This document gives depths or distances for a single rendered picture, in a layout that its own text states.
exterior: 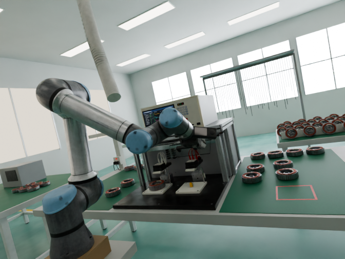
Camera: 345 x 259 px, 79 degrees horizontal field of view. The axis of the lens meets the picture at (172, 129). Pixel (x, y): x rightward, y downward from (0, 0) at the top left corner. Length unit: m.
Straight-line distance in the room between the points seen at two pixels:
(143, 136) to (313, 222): 0.71
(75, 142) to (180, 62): 7.51
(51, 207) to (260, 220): 0.80
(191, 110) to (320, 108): 6.52
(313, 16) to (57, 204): 7.69
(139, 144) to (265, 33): 7.30
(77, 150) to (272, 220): 0.84
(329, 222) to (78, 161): 0.98
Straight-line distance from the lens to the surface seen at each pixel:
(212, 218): 1.06
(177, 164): 1.60
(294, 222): 1.00
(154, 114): 1.47
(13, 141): 5.86
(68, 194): 0.86
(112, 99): 2.56
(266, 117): 7.57
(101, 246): 0.96
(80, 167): 0.95
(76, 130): 0.93
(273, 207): 1.06
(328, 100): 7.68
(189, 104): 1.35
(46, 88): 0.83
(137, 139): 0.65
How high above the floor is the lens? 1.23
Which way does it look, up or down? 4 degrees down
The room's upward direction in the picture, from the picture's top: 12 degrees counter-clockwise
